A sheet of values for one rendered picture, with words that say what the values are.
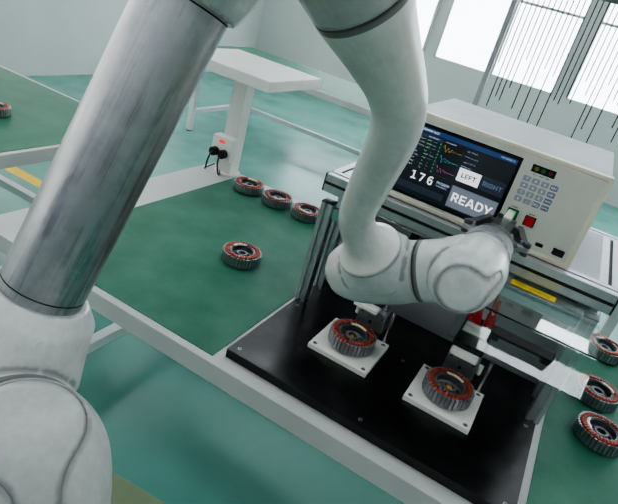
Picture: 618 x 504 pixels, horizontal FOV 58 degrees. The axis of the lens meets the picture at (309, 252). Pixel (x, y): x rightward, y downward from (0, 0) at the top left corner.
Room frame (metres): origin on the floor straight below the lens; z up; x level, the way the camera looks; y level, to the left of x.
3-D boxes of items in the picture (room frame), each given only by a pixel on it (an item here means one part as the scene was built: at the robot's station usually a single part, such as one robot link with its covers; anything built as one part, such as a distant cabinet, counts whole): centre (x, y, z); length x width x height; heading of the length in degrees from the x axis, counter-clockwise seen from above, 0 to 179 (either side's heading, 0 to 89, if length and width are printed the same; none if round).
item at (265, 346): (1.07, -0.27, 0.76); 0.64 x 0.47 x 0.02; 68
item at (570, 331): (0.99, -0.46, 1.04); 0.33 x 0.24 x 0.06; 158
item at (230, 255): (1.40, 0.18, 0.77); 0.11 x 0.11 x 0.04
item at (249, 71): (1.93, 0.36, 0.98); 0.37 x 0.35 x 0.46; 68
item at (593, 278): (1.35, -0.38, 1.09); 0.68 x 0.44 x 0.05; 68
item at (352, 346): (1.10, -0.15, 0.80); 0.11 x 0.11 x 0.04
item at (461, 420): (1.01, -0.38, 0.78); 0.15 x 0.15 x 0.01; 68
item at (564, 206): (1.35, -0.40, 1.22); 0.44 x 0.39 x 0.20; 68
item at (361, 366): (1.10, -0.15, 0.78); 0.15 x 0.15 x 0.01; 68
